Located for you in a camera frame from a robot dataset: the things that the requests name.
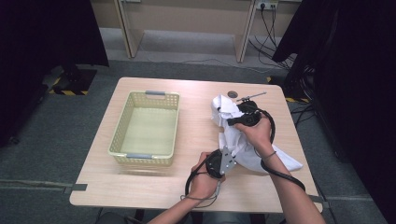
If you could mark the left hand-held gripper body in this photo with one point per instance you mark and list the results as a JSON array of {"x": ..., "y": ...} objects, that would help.
[{"x": 214, "y": 163}]

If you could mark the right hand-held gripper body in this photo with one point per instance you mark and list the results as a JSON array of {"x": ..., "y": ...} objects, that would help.
[{"x": 249, "y": 116}]

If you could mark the white shirt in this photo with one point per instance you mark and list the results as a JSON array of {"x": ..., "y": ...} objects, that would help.
[{"x": 280, "y": 163}]

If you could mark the pale yellow plastic basket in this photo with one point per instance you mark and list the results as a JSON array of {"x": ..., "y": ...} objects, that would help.
[{"x": 146, "y": 130}]

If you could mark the person's right hand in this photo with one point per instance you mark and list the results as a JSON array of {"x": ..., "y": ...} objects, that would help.
[{"x": 261, "y": 137}]

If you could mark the person's left hand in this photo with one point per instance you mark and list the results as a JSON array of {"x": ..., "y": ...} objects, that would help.
[{"x": 202, "y": 186}]

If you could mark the dark wristband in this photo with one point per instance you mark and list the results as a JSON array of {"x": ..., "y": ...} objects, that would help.
[{"x": 269, "y": 154}]

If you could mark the black stand base hazard tape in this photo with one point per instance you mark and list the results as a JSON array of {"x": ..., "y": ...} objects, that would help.
[
  {"x": 292, "y": 90},
  {"x": 77, "y": 81}
]

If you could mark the black curtain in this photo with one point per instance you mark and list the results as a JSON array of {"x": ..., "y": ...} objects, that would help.
[
  {"x": 358, "y": 93},
  {"x": 46, "y": 31}
]

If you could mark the long beige desk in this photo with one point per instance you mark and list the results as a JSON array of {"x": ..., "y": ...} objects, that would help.
[{"x": 186, "y": 18}]

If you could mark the black caster wheel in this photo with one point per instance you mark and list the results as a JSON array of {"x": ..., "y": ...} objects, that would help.
[{"x": 14, "y": 140}]

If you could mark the white wall socket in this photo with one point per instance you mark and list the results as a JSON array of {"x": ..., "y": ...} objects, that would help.
[{"x": 267, "y": 4}]

